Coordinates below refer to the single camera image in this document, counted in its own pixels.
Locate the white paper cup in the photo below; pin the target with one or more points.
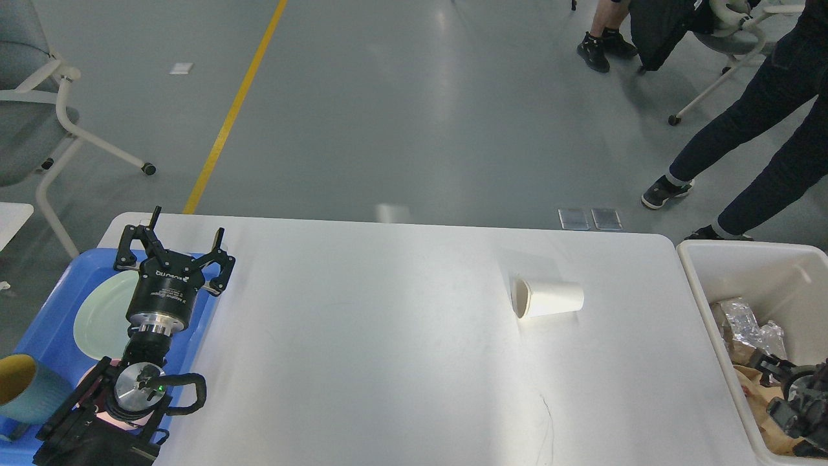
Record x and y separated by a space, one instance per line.
536 295

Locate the black jacket on chair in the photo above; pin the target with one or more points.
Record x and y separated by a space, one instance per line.
658 26

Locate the grey office chair right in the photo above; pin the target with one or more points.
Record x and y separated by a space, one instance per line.
743 33

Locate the grey office chair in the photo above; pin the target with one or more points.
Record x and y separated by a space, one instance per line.
743 33
40 131

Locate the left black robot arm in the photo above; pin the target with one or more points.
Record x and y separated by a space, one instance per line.
74 435

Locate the crushed clear plastic bottle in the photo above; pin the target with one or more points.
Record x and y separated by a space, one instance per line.
735 319

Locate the white waste bin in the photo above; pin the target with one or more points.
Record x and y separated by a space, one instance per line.
785 283

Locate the mint green plate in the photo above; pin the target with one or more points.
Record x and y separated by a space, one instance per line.
100 327

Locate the brown paper ball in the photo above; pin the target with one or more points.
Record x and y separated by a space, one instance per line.
739 352

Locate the pink mug dark inside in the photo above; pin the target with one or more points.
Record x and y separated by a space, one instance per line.
102 413

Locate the brown paper bag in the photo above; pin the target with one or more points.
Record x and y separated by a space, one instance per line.
758 397

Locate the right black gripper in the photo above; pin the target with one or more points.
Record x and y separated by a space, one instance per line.
802 415

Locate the grey office chair left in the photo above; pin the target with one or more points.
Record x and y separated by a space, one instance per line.
40 131

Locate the blue plastic tray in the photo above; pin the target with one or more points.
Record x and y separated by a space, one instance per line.
50 338

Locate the white side table edge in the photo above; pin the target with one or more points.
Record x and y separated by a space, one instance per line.
13 217

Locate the teal mug yellow inside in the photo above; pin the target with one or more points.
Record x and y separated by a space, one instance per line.
31 392

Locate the seated person in black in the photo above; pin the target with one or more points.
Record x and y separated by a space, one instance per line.
605 38

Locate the person in dark trousers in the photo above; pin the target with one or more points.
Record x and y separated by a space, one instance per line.
793 75

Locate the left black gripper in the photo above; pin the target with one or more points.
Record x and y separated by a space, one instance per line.
165 294

